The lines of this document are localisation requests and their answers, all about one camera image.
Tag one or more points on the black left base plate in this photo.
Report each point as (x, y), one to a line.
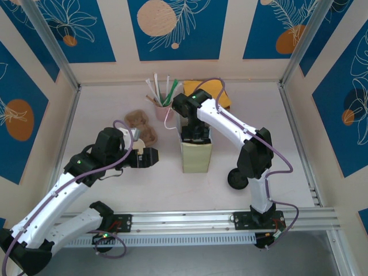
(125, 222)

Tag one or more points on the white wrapped straw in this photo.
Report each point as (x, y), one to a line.
(168, 84)
(178, 86)
(152, 89)
(156, 83)

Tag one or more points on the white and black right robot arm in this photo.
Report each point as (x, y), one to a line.
(227, 123)

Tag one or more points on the beige pulp cup carrier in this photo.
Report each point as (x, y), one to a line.
(138, 119)

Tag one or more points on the aluminium frame post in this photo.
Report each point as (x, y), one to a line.
(51, 43)
(305, 43)

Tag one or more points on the wide green wrapped straw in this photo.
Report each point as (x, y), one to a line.
(173, 86)

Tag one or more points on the yellow napkin stack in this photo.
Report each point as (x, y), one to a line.
(188, 85)

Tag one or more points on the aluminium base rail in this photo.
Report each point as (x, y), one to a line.
(184, 220)

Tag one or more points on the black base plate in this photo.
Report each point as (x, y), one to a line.
(241, 221)
(125, 222)

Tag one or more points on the black plastic cup lid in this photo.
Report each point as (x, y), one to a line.
(235, 181)

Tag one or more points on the wooden stirrer stick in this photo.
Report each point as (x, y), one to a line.
(149, 99)

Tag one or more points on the pink straw holder cup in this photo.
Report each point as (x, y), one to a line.
(164, 113)

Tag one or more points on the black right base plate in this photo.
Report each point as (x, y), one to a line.
(241, 221)

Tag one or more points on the small controller board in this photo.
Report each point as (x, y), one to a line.
(104, 235)
(273, 236)

